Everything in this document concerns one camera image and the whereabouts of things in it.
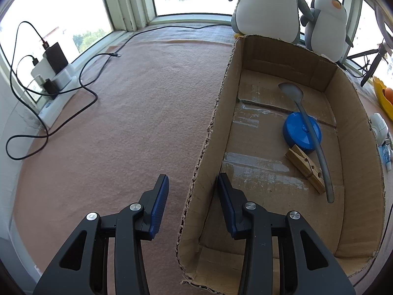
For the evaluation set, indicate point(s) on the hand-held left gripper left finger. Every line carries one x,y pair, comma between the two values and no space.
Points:
159,202

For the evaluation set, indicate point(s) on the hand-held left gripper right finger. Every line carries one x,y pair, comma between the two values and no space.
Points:
227,199

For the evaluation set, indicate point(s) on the wooden clothespin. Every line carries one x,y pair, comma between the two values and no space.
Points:
302,163

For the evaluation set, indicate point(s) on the brown cardboard box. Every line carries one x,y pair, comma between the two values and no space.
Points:
261,123

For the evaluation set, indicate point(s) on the blue round lid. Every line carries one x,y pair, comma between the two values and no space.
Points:
296,132

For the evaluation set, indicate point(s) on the grey plastic spoon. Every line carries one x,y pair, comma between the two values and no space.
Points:
291,90

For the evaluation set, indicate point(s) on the small clear blue bottle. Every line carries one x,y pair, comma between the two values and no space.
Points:
385,156

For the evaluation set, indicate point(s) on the white plug-in vaporizer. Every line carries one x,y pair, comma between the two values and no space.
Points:
379,127

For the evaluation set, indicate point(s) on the white power strip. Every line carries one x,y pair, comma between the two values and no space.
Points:
61,95

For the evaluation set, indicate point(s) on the small black adapter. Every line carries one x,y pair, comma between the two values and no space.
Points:
51,88

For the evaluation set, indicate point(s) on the white charger block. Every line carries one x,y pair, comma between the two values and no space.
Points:
43,69

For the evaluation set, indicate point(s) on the black power adapter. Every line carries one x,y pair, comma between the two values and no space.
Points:
55,57

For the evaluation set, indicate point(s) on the yellow bowl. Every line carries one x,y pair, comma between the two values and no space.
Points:
382,98

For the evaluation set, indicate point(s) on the black tripod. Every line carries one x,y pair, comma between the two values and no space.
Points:
371,70

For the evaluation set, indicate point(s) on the large penguin plush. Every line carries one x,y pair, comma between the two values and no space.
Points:
267,9

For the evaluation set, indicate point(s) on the small penguin plush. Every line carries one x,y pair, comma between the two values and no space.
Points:
325,30

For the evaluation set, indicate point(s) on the white window frame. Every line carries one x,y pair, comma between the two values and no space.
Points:
135,3

